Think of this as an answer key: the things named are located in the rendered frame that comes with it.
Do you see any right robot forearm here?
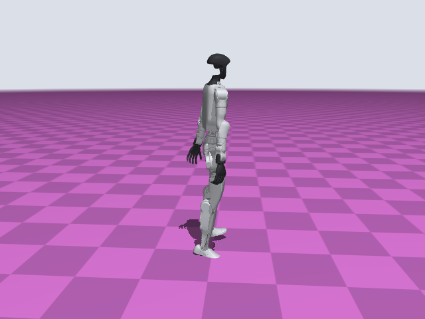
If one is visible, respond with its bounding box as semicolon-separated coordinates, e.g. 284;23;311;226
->
215;122;230;161

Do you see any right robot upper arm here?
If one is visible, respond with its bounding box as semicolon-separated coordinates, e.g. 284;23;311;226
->
214;88;228;130

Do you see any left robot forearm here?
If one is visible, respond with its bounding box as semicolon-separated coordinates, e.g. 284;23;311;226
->
195;117;206;145

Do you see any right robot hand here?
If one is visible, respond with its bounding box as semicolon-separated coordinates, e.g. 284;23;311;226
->
211;154;226;185

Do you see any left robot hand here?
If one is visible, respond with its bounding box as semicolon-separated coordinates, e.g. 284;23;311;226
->
187;138;202;164

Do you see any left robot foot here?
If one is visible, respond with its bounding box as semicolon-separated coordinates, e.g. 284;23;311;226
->
201;227;227;237

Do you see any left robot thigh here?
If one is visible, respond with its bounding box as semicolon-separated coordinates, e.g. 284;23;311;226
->
203;170;214;198

